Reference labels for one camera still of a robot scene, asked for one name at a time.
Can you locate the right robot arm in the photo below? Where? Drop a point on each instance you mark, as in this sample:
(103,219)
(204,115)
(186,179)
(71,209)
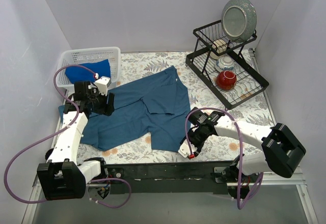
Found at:
(279,149)

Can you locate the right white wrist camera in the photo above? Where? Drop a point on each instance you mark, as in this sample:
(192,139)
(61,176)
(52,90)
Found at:
(188,152)

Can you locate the red bowl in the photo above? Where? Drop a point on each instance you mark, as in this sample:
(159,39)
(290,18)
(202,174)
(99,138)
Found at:
(226,80)

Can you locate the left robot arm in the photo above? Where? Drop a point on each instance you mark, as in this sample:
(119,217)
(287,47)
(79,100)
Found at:
(60,176)

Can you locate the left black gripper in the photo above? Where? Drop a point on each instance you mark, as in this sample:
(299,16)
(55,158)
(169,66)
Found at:
(109,104)

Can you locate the blue white porcelain bowl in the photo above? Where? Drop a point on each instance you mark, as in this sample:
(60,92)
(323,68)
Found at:
(224,63)

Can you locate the aluminium frame rail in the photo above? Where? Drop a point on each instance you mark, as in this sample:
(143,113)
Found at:
(280,180)

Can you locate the teal blue t shirt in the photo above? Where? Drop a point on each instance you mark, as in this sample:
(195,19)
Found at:
(157,104)

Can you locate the black wire dish rack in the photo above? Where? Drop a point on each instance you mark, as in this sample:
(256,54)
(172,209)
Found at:
(249,82)

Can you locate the cream ceramic cup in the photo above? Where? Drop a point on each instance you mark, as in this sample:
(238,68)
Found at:
(219,46)

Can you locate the grey green plate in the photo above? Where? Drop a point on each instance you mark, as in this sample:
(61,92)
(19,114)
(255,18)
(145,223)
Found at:
(239,20)

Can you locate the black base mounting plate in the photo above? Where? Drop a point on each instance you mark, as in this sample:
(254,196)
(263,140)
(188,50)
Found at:
(228,176)

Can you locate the white plastic basket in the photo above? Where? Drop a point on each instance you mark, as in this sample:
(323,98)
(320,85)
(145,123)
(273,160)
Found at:
(94,55)

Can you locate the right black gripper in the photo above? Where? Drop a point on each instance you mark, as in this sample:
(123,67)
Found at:
(193,137)

